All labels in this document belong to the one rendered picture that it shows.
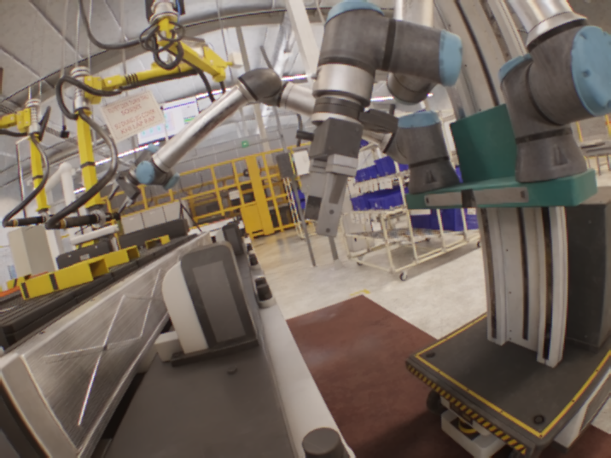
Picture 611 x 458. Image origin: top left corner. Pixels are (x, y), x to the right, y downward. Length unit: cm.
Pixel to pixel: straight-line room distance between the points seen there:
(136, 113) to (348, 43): 142
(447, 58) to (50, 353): 57
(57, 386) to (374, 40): 53
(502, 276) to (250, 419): 103
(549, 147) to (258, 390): 67
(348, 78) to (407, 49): 10
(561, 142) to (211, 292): 71
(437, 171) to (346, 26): 66
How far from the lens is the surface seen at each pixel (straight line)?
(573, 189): 69
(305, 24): 574
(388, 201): 309
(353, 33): 46
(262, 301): 65
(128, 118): 171
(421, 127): 103
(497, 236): 112
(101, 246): 195
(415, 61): 47
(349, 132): 40
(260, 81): 111
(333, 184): 37
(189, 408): 32
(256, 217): 1107
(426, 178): 101
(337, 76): 44
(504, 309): 123
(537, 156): 71
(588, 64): 57
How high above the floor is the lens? 104
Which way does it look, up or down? 6 degrees down
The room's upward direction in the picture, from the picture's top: 14 degrees counter-clockwise
